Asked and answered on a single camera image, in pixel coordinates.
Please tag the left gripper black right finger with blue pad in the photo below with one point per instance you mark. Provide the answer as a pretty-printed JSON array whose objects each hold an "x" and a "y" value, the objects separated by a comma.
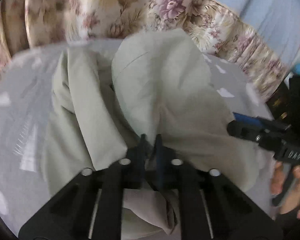
[{"x": 210, "y": 205}]

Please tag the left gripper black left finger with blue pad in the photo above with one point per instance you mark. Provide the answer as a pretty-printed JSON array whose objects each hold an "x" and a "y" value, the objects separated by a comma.
[{"x": 90, "y": 205}]

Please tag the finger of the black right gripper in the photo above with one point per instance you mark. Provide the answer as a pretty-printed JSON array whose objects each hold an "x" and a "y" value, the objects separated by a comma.
[{"x": 268, "y": 134}]

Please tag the pale green large garment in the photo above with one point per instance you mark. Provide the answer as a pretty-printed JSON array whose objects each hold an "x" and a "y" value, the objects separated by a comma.
[{"x": 156, "y": 83}]

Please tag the dark cabinet with white top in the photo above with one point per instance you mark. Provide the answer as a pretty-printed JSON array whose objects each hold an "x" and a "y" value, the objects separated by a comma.
[{"x": 279, "y": 104}]

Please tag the floral and blue curtain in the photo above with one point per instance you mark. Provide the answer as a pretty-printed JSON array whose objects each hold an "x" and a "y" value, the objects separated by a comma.
[{"x": 261, "y": 36}]

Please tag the grey patterned bed sheet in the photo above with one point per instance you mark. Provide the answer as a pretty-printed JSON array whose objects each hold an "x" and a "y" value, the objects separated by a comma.
[{"x": 25, "y": 103}]

